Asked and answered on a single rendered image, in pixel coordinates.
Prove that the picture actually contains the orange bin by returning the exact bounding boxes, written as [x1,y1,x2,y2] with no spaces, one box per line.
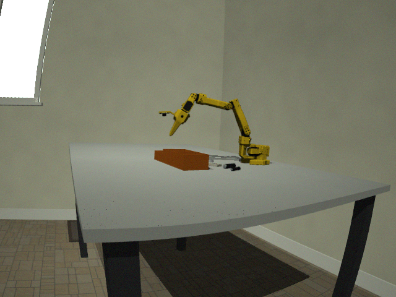
[154,149,209,171]

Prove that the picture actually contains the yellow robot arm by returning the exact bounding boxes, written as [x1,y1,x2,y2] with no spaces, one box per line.
[181,93,270,165]

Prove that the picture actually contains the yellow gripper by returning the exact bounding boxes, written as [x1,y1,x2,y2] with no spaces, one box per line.
[159,109,190,136]

